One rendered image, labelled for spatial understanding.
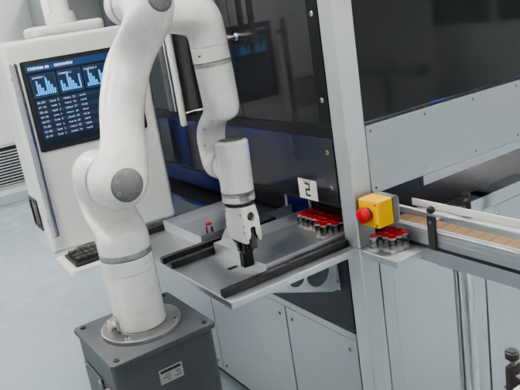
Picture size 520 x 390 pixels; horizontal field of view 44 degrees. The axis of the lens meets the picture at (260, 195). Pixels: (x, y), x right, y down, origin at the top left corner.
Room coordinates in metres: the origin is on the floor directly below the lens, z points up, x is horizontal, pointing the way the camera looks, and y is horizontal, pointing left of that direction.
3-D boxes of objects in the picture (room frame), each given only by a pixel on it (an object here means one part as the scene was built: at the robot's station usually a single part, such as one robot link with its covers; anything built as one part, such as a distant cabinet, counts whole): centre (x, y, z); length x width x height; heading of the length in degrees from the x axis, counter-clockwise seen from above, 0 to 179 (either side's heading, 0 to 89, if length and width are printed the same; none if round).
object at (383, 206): (1.55, -0.29, 0.99); 0.08 x 0.07 x 0.07; 122
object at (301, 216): (1.76, -0.15, 0.90); 0.18 x 0.02 x 0.05; 32
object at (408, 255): (1.56, -0.34, 0.87); 0.14 x 0.13 x 0.02; 122
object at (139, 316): (1.38, 0.32, 0.95); 0.19 x 0.19 x 0.18
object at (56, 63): (2.36, 0.60, 1.19); 0.50 x 0.19 x 0.78; 120
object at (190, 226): (1.99, 0.12, 0.90); 0.34 x 0.26 x 0.04; 122
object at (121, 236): (1.41, 0.34, 1.16); 0.19 x 0.12 x 0.24; 32
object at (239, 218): (1.54, 0.06, 1.03); 0.10 x 0.08 x 0.11; 32
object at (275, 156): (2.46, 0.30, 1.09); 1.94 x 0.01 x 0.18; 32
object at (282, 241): (1.70, -0.06, 0.90); 0.34 x 0.26 x 0.04; 122
